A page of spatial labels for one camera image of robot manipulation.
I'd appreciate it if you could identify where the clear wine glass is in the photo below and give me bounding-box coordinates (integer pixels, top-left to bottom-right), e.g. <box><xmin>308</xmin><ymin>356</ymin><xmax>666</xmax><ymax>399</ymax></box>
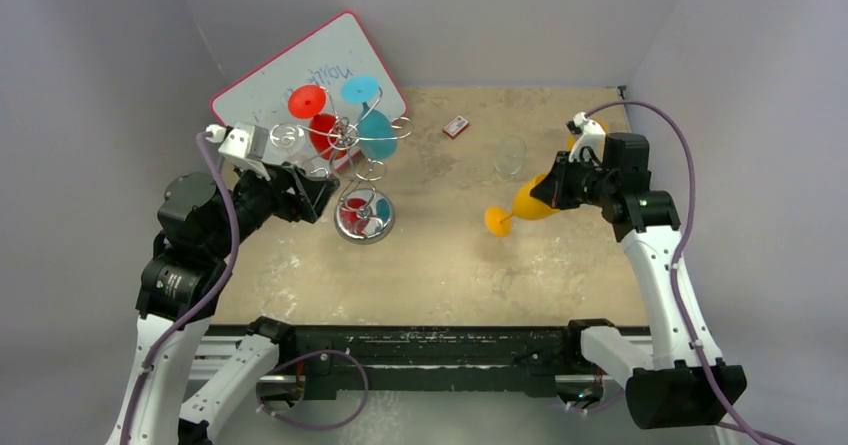
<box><xmin>269</xmin><ymin>124</ymin><xmax>327</xmax><ymax>176</ymax></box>

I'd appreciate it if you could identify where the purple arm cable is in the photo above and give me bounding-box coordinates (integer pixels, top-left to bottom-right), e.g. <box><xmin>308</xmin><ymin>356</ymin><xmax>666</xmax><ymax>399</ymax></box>
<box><xmin>119</xmin><ymin>132</ymin><xmax>241</xmax><ymax>445</ymax></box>
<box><xmin>586</xmin><ymin>100</ymin><xmax>796</xmax><ymax>445</ymax></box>

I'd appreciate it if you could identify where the yellow wine glass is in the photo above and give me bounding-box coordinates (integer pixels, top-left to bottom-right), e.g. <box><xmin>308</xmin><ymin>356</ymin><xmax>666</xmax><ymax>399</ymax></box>
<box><xmin>484</xmin><ymin>174</ymin><xmax>558</xmax><ymax>237</ymax></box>
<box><xmin>566</xmin><ymin>115</ymin><xmax>608</xmax><ymax>155</ymax></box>

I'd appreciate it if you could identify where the chrome wine glass rack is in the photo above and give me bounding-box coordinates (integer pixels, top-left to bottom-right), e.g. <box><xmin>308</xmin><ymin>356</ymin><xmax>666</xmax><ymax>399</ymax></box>
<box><xmin>279</xmin><ymin>87</ymin><xmax>412</xmax><ymax>245</ymax></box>

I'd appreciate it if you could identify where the small red white box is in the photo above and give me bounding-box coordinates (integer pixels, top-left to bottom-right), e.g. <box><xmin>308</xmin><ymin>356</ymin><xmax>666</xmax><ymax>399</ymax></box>
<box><xmin>442</xmin><ymin>115</ymin><xmax>470</xmax><ymax>139</ymax></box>

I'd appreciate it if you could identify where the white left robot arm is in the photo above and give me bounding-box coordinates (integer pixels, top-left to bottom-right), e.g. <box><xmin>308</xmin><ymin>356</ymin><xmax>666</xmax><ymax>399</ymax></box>
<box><xmin>107</xmin><ymin>164</ymin><xmax>339</xmax><ymax>444</ymax></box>

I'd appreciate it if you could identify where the red-framed whiteboard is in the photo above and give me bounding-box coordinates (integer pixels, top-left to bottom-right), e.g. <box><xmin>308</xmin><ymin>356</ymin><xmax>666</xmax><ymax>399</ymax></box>
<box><xmin>211</xmin><ymin>12</ymin><xmax>407</xmax><ymax>170</ymax></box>

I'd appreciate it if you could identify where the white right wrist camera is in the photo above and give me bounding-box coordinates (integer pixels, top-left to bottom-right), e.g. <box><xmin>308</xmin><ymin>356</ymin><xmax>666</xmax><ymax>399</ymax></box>
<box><xmin>567</xmin><ymin>112</ymin><xmax>607</xmax><ymax>163</ymax></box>

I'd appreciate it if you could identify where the red plastic wine glass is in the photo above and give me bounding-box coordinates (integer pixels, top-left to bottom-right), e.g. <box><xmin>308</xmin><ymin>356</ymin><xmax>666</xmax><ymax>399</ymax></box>
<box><xmin>287</xmin><ymin>84</ymin><xmax>348</xmax><ymax>161</ymax></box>

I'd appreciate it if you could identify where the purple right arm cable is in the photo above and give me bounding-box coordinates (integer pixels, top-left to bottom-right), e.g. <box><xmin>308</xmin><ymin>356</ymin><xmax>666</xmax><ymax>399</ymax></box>
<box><xmin>586</xmin><ymin>100</ymin><xmax>796</xmax><ymax>445</ymax></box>

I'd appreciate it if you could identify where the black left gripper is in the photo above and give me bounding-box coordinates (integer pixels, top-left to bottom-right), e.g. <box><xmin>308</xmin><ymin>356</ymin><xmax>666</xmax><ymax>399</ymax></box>
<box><xmin>208</xmin><ymin>154</ymin><xmax>338</xmax><ymax>256</ymax></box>

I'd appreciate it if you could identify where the teal plastic wine glass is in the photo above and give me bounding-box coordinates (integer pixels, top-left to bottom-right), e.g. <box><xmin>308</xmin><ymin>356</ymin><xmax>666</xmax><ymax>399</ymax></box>
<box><xmin>341</xmin><ymin>75</ymin><xmax>397</xmax><ymax>160</ymax></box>

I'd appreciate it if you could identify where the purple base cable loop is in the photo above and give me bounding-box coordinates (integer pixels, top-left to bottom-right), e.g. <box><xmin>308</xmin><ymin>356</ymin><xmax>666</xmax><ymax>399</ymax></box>
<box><xmin>254</xmin><ymin>349</ymin><xmax>370</xmax><ymax>431</ymax></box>

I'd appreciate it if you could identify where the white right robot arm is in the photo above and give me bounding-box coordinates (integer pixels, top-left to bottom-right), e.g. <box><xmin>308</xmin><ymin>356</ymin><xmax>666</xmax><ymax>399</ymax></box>
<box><xmin>529</xmin><ymin>133</ymin><xmax>747</xmax><ymax>429</ymax></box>

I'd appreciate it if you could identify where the clear glass tumbler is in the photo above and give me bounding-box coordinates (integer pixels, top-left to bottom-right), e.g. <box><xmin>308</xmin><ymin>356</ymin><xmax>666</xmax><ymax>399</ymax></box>
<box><xmin>494</xmin><ymin>135</ymin><xmax>526</xmax><ymax>179</ymax></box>

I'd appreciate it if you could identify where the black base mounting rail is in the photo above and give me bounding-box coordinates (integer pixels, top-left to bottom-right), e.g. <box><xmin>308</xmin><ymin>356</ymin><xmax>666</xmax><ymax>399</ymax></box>
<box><xmin>189</xmin><ymin>319</ymin><xmax>618</xmax><ymax>404</ymax></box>

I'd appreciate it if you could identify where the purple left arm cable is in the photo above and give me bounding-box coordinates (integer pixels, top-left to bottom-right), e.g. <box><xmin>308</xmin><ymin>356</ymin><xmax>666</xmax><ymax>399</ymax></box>
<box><xmin>119</xmin><ymin>132</ymin><xmax>241</xmax><ymax>445</ymax></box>

